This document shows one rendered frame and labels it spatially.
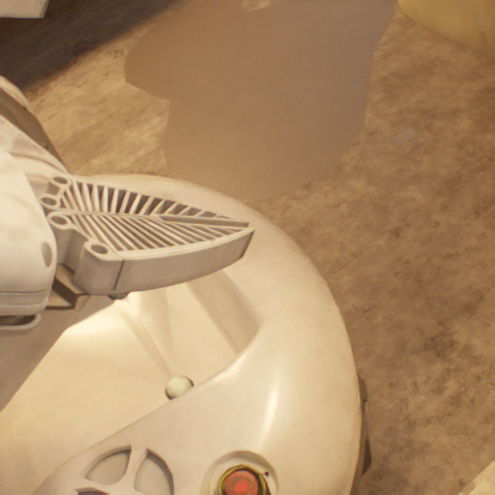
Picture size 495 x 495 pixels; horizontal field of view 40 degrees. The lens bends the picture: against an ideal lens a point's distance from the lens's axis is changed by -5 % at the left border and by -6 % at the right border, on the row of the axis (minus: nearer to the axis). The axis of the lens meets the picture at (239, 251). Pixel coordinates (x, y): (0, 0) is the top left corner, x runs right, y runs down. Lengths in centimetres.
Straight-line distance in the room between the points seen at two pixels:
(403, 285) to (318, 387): 51
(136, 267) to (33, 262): 6
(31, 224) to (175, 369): 45
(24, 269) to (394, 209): 99
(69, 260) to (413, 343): 77
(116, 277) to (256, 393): 30
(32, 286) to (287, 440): 35
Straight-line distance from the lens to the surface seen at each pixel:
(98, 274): 33
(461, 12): 159
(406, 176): 130
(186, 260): 36
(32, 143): 53
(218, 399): 62
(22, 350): 57
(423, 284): 113
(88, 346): 80
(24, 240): 30
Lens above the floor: 88
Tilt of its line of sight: 46 degrees down
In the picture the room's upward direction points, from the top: 20 degrees counter-clockwise
